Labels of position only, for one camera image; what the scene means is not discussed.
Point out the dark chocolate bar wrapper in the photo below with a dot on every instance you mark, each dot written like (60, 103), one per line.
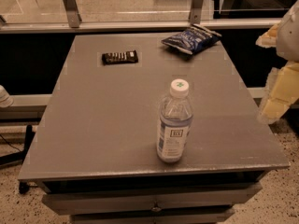
(120, 57)

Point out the blue chip bag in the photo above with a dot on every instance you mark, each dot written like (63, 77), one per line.
(193, 40)

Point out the clear blue-labelled water bottle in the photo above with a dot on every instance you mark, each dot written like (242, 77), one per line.
(175, 120)

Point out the grey drawer cabinet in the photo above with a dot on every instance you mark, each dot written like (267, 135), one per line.
(94, 152)

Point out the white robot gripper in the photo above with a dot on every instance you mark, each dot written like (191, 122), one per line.
(289, 36)

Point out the white object at left edge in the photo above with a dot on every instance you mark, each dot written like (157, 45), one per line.
(5, 99)

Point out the black stand base with cable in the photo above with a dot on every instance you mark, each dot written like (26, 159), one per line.
(20, 156)

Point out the right metal window bracket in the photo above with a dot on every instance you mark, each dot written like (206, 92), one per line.
(195, 11)

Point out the metal window bracket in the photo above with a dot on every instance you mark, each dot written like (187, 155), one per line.
(195, 11)
(72, 14)

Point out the left metal window bracket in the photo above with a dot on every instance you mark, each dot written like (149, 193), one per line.
(72, 14)

